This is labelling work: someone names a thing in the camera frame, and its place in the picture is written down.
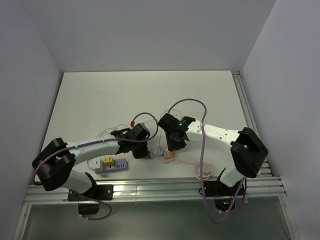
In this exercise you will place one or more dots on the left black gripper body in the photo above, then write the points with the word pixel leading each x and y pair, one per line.
pixel 140 150

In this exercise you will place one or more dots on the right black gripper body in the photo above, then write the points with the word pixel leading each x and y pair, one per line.
pixel 172 143

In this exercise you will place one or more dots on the blue plug adapter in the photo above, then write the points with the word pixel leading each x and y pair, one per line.
pixel 159 151

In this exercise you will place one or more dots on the purple power strip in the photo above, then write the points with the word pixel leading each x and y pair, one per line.
pixel 120 165

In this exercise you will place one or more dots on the yellow plug adapter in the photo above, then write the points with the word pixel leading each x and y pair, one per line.
pixel 108 161

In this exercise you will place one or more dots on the white plug adapter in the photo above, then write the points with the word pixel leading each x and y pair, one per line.
pixel 97 165

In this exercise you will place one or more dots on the brown pink plug adapter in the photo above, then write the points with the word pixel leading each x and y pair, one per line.
pixel 164 147

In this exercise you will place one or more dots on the round pink power socket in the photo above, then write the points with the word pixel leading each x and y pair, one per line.
pixel 162 160

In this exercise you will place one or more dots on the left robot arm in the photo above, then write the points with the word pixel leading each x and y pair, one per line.
pixel 54 165

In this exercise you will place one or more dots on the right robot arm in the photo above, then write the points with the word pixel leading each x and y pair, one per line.
pixel 246 148

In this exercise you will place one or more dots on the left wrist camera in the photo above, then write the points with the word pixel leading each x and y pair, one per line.
pixel 138 126

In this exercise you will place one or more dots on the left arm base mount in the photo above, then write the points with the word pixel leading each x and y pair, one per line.
pixel 90 202

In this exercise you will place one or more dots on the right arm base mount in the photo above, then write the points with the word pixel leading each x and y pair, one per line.
pixel 216 188

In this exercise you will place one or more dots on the aluminium side rail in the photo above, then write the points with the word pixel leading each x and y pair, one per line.
pixel 265 170

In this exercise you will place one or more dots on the aluminium front rail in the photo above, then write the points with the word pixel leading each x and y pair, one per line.
pixel 178 189

